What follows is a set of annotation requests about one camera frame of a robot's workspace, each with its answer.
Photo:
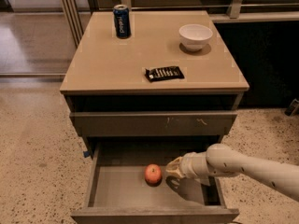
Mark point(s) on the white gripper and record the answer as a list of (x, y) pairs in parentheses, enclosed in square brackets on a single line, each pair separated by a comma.
[(187, 166)]

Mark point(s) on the red apple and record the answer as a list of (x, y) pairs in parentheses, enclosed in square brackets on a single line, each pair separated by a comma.
[(153, 174)]

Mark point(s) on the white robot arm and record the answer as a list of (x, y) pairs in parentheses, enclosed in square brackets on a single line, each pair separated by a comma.
[(220, 160)]

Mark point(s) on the grey drawer cabinet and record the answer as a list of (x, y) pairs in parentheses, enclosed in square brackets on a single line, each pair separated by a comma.
[(107, 74)]

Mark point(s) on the blue tape piece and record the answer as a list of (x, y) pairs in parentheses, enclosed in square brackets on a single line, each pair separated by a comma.
[(86, 154)]

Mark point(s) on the black snack bar wrapper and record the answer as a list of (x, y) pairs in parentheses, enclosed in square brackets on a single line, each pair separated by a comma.
[(163, 73)]

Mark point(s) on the dark object on floor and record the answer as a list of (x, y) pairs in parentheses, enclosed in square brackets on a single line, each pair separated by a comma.
[(292, 108)]

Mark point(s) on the white bowl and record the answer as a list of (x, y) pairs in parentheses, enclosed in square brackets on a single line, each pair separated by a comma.
[(194, 36)]

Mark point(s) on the blue soda can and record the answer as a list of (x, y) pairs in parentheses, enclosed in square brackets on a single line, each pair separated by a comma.
[(122, 21)]

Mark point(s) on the metal window frame rail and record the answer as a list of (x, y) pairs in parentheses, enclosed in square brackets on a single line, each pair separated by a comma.
[(220, 10)]

